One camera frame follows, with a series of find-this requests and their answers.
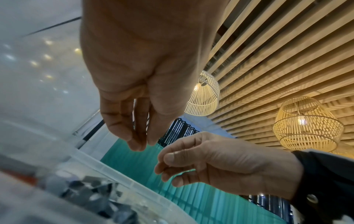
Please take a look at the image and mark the person's left hand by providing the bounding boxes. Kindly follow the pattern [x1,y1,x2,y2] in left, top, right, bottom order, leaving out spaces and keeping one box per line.
[79,0,230,152]

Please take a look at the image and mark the person's right hand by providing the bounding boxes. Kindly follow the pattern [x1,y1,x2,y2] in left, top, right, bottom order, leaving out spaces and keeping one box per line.
[153,131,304,201]

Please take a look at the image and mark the transparent storage box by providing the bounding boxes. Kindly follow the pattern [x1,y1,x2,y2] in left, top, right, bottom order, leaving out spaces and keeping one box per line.
[0,116,200,224]

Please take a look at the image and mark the green curtain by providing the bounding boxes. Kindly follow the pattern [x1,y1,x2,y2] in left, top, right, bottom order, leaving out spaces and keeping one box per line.
[100,138,288,224]

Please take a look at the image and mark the wicker pendant lamp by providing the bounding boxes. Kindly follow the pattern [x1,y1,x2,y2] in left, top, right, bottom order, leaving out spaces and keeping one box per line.
[272,96,345,153]
[184,70,221,117]

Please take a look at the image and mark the black marker wristband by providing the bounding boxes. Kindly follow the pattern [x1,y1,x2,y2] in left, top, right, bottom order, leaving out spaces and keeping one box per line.
[290,149,354,224]

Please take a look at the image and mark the black window post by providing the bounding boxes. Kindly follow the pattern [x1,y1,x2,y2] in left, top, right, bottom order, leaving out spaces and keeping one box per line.
[81,120,106,142]

